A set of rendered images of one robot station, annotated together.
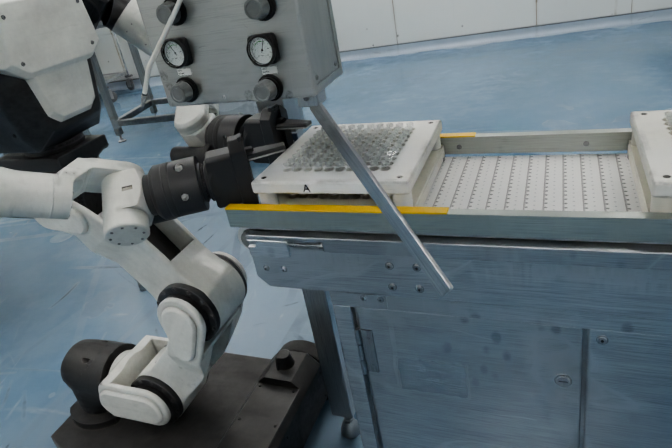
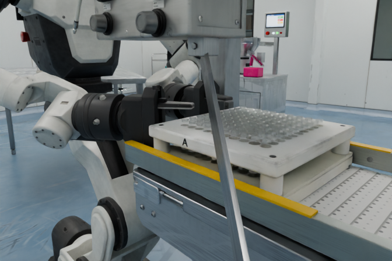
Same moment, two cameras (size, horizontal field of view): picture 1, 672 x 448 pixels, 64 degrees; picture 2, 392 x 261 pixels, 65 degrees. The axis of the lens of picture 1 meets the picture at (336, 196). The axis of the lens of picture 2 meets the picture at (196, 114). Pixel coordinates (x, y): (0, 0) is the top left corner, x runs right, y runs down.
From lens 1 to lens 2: 38 cm
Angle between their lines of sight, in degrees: 24
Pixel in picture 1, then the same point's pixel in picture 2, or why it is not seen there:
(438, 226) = (297, 229)
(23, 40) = (70, 3)
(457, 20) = not seen: outside the picture
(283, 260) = (154, 205)
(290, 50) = not seen: outside the picture
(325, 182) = (200, 141)
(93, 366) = (66, 235)
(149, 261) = (100, 174)
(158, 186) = (81, 106)
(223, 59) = not seen: outside the picture
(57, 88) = (84, 41)
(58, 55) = not seen: hidden behind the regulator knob
